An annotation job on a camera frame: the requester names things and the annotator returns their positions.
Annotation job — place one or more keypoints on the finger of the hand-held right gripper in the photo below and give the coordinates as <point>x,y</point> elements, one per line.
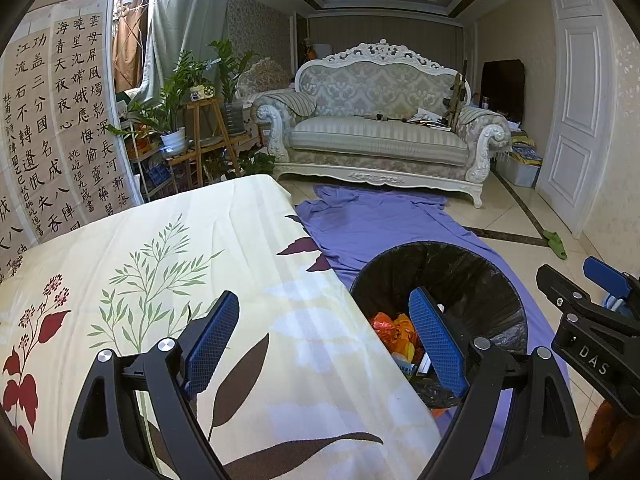
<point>565,295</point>
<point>607,277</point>

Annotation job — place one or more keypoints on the orange plastic bag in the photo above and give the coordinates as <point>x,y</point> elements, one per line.
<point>385,325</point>

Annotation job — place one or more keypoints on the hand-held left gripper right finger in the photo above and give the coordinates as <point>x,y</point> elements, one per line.
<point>440,345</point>

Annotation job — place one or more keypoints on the ceramic vintage telephone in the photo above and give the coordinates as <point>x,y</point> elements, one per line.
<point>202,92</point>

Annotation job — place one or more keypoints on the white panelled door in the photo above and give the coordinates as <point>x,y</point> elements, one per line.
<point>575,160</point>

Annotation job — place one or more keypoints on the white metal rack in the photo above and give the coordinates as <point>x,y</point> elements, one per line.
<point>140,165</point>

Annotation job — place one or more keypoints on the ornate white grey sofa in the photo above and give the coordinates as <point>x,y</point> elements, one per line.
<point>380,140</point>

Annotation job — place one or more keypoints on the brown curtain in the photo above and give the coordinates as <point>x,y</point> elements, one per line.
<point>127,45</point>

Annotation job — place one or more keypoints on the blue white tube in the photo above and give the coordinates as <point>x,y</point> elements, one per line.
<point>406,367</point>

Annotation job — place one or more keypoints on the ornate white armchair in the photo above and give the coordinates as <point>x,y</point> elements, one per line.
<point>265,67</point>

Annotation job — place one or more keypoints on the yellow blue cloth pile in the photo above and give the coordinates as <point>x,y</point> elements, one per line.
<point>527,150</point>

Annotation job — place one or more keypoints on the dark panel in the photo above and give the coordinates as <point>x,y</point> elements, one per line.
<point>502,90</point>

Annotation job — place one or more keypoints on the green slipper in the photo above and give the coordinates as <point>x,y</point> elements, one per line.
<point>555,245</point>

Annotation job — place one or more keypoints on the stack of papers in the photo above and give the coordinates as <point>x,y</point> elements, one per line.
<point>427,117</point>

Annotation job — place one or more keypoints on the floral cream bedsheet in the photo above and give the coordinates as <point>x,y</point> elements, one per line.
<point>200,220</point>

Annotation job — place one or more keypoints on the small green floor plant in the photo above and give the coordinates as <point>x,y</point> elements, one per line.
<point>255,164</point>

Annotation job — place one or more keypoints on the wooden plant stand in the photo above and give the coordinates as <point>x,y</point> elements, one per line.
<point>207,115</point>

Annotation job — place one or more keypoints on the tall plant grey pot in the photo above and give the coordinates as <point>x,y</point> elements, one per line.
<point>232,117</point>

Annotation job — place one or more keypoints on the brown wooden prop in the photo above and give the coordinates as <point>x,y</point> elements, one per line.
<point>455,100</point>

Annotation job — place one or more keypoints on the leafy plant white pot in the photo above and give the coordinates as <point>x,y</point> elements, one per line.
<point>174,141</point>

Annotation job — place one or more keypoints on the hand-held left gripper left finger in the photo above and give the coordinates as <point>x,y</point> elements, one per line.
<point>210,342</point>

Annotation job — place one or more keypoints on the grey green curtain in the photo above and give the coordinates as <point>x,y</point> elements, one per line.
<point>190,10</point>

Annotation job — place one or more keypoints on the black lined waste bin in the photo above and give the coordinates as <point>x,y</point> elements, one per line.
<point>450,270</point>

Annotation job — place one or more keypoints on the pale storage box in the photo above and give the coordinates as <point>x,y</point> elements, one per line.
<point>520,175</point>

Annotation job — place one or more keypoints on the purple sheet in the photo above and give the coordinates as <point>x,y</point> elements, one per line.
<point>390,220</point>

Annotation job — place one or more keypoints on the blue box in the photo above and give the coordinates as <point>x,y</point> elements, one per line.
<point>159,172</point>

